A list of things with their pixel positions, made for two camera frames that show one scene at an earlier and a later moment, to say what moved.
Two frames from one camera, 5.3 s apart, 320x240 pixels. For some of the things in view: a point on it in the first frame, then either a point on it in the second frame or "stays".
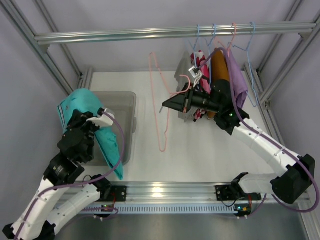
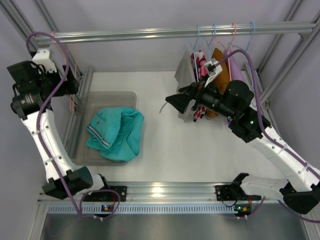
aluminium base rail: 146,193 stays
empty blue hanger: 247,50 stays
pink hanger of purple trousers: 228,49 stays
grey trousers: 184,70 stays
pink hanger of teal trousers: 152,84 to 71,99
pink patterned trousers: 198,58 stays
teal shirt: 87,100 to 115,132
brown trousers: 219,71 stays
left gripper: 81,120 to 66,81
